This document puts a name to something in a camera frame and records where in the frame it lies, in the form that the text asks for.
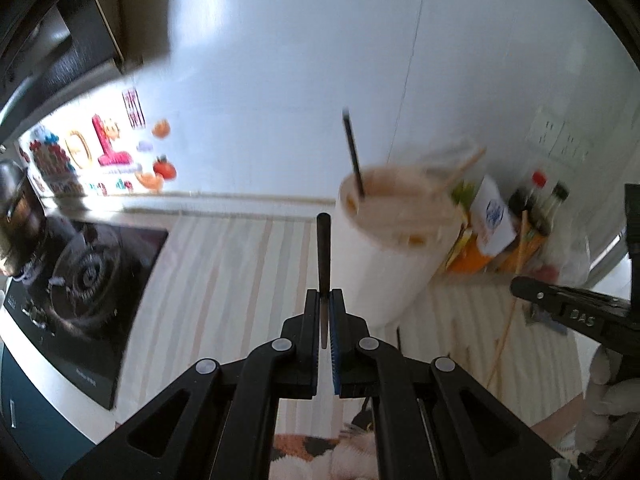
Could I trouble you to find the black range hood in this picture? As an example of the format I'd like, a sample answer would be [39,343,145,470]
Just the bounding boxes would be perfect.
[0,0,126,128]

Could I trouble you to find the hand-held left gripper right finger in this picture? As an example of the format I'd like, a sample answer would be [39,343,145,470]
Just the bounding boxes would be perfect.
[329,288,581,480]

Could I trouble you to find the black chopstick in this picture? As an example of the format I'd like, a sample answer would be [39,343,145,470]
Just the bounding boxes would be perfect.
[342,108,366,198]

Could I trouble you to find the black handled metal utensil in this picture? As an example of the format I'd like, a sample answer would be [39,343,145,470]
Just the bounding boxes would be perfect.
[316,213,333,351]

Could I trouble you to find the person's right hand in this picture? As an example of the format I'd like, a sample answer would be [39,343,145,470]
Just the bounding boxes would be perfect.
[575,347,640,463]

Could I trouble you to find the striped counter mat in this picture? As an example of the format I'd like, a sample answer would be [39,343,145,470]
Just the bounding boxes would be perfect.
[114,210,587,441]

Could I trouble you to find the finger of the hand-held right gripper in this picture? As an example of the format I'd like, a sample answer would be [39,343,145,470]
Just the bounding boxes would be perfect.
[510,276,640,357]

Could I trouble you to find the white paper bag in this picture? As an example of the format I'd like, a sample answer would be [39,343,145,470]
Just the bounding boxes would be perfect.
[470,175,519,257]

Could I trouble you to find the red cap sauce bottle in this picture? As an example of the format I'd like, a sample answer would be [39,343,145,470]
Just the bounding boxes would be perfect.
[507,170,549,231]

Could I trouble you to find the teal cabinet front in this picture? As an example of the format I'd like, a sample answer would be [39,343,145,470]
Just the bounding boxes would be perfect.
[0,347,103,463]

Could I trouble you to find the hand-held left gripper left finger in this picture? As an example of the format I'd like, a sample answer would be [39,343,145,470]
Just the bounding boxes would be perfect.
[62,289,321,480]

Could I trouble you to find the cat print cloth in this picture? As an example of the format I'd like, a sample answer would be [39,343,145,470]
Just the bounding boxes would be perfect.
[270,400,586,480]

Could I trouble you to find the colourful wall stickers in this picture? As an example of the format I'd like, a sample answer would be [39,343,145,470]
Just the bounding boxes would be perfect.
[19,87,179,199]

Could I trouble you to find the clear plastic bag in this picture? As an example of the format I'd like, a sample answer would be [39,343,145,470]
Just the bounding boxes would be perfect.
[544,237,603,287]

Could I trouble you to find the light wooden chopstick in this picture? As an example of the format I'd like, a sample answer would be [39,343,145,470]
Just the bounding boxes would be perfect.
[437,146,488,192]
[487,210,529,391]

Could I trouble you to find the brown wall cabinet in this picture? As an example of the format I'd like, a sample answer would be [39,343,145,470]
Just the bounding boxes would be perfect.
[82,0,176,78]

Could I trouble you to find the green packet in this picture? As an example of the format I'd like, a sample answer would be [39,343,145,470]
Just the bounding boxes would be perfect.
[450,180,477,212]

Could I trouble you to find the black gas stove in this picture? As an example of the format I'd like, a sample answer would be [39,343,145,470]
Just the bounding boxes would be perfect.
[0,217,169,411]

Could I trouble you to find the white wall outlet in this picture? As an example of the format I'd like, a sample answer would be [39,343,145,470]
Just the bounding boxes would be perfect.
[525,105,594,168]

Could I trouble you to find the white cylindrical utensil holder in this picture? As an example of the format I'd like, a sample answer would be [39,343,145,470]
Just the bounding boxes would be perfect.
[331,162,468,331]

